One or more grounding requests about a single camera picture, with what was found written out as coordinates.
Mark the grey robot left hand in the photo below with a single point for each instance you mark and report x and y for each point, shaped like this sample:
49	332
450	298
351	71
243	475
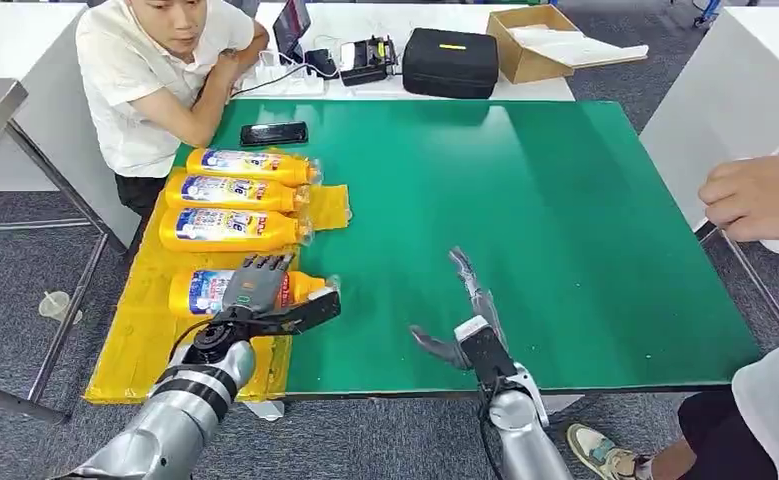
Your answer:
256	288

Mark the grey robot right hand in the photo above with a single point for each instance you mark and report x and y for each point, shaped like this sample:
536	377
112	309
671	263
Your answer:
480	301

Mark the orange drink bottle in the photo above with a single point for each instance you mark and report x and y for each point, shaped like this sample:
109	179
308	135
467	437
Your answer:
309	285
280	197
276	233
293	171

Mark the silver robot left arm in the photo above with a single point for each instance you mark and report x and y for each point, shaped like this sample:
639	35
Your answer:
184	411

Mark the green table mat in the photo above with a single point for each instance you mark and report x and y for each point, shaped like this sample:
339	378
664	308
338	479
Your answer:
561	232

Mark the white table foot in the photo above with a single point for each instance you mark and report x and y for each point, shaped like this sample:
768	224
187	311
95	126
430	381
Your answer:
265	411
561	403

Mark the yellow sheet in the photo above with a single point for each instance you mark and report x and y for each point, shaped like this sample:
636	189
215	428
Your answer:
137	344

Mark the black smartphone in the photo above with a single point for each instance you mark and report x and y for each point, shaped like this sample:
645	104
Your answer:
274	134

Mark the clear plastic cup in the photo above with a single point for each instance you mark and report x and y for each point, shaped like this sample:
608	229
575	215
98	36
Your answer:
58	307

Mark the white power strip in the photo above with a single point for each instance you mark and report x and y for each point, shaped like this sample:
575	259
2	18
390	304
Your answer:
293	86

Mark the black power adapter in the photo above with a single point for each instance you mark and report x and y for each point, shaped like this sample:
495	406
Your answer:
321	63

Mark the black zip case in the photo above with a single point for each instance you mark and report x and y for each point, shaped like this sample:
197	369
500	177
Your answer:
450	66

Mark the brown cardboard box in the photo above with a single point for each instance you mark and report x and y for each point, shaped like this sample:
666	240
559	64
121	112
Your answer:
521	66

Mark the black label printer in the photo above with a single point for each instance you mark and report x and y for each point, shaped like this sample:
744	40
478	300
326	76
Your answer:
366	63

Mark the seated person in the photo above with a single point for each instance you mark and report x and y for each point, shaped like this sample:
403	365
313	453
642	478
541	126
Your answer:
124	73

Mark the white desk with grey panel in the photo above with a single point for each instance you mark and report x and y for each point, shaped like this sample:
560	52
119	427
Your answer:
44	132

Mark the black tablet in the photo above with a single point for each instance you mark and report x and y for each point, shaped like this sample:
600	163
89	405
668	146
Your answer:
291	26

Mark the white paper sheet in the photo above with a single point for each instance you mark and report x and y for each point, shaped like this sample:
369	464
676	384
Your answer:
574	45

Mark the long white desk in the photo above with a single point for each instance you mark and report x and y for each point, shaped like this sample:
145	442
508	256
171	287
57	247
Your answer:
429	18

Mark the standing person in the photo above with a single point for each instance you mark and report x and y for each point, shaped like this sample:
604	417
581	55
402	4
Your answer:
760	199

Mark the white desk with steel legs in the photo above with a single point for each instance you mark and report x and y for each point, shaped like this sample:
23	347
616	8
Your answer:
727	99

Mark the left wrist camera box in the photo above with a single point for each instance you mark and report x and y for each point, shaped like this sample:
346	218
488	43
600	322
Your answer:
303	314

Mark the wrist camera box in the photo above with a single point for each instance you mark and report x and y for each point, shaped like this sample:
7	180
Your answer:
303	314
488	354

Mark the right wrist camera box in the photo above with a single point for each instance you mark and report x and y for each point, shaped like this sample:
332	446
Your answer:
488	354

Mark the blue wheeled frame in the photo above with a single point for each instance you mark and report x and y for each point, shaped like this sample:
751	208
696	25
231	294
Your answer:
710	10

